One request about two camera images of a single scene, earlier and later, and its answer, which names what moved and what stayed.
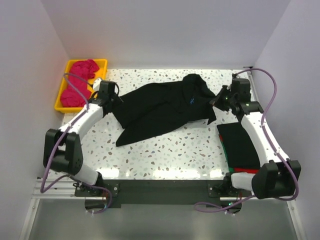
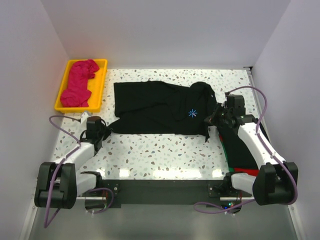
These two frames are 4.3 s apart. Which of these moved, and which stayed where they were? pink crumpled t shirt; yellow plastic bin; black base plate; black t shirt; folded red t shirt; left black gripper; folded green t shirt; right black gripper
Moved: black t shirt; left black gripper; right black gripper
Stayed: folded red t shirt; black base plate; yellow plastic bin; pink crumpled t shirt; folded green t shirt
